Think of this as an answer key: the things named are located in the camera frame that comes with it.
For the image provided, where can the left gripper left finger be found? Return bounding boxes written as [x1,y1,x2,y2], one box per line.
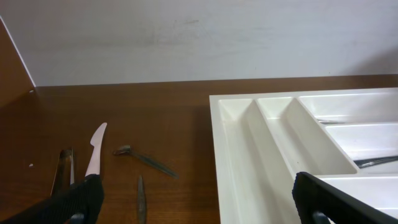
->
[2,174,104,223]

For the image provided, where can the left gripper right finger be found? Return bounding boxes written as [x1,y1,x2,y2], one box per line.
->
[292,172,397,224]

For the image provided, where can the metal fork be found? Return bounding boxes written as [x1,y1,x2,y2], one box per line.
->
[318,119,345,125]

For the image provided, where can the metal tongs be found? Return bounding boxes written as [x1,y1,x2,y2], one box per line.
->
[50,147,75,196]

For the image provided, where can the pink plastic knife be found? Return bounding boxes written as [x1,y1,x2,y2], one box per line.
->
[85,123,107,177]

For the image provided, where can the small teaspoon lower left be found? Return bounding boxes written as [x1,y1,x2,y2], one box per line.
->
[137,175,147,224]

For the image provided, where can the small teaspoon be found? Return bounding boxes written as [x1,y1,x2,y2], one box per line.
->
[137,175,147,224]
[113,145,179,179]

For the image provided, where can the small teaspoon upper left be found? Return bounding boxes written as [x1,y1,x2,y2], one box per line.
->
[113,145,179,179]

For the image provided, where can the white plastic cutlery tray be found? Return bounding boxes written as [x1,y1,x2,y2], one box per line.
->
[210,88,397,223]

